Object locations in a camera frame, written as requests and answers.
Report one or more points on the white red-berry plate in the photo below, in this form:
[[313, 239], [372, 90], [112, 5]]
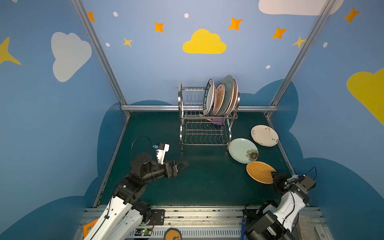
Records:
[[264, 135]]

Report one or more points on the dark blue speckled plate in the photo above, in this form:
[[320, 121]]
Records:
[[213, 100]]

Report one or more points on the white cloud motif plate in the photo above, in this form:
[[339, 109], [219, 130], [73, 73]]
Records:
[[234, 98]]

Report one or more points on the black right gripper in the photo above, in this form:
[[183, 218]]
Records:
[[279, 180]]

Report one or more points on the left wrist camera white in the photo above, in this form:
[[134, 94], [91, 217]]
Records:
[[161, 150]]

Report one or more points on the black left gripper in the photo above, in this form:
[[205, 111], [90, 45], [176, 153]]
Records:
[[173, 169]]

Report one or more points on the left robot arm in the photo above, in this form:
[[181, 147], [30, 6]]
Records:
[[125, 210]]

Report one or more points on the plain pale green plate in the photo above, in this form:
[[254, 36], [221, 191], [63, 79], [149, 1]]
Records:
[[229, 91]]

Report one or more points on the pink purple silicone spatula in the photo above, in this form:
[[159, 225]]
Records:
[[218, 122]]

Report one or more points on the stainless steel dish rack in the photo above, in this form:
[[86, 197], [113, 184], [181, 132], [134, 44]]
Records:
[[196, 128]]

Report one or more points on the light green flower plate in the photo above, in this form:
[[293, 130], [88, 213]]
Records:
[[243, 151]]

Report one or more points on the orange green box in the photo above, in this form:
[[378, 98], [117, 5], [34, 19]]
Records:
[[88, 227]]

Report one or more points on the green rim lettered plate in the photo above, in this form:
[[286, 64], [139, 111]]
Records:
[[208, 98]]

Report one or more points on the round black orange logo disc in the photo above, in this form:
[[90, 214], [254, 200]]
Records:
[[173, 234]]

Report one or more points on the orange woven plate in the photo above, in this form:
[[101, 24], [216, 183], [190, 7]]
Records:
[[261, 172]]

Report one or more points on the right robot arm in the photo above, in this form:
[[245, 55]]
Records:
[[273, 221]]

